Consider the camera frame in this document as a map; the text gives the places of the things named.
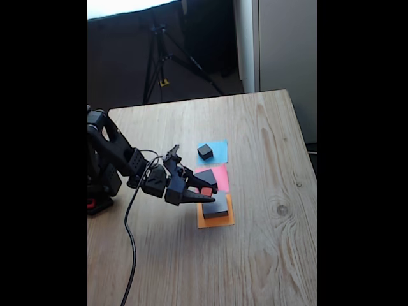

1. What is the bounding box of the orange paper sheet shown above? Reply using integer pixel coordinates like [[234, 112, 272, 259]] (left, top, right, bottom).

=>
[[196, 193, 235, 230]]

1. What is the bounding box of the black tripod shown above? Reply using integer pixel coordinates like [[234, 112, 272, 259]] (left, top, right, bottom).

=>
[[142, 18, 227, 105]]

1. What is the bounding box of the black camera cable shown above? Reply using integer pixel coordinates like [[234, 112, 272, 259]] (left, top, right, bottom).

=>
[[120, 156, 163, 306]]

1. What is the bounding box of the bright white panel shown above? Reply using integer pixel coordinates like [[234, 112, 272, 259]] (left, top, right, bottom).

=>
[[87, 0, 179, 20]]

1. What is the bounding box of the large flat black block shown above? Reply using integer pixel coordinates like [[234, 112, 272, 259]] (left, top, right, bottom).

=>
[[201, 190, 233, 220]]

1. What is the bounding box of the blue paper sheet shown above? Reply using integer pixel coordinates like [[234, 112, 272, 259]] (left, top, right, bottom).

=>
[[196, 139, 230, 166]]

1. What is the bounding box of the medium black block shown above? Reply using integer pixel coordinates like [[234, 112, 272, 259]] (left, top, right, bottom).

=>
[[194, 168, 219, 192]]

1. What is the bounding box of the white cabinet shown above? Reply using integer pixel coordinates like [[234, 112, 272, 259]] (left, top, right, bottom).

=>
[[232, 0, 317, 144]]

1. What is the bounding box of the pink paper sheet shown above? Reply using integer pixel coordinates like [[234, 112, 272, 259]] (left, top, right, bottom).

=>
[[194, 164, 230, 196]]

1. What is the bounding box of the small black cube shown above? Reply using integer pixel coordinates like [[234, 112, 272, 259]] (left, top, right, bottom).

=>
[[197, 143, 214, 161]]

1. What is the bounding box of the bare circuit board camera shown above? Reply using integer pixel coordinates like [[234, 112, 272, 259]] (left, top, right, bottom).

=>
[[164, 144, 182, 162]]

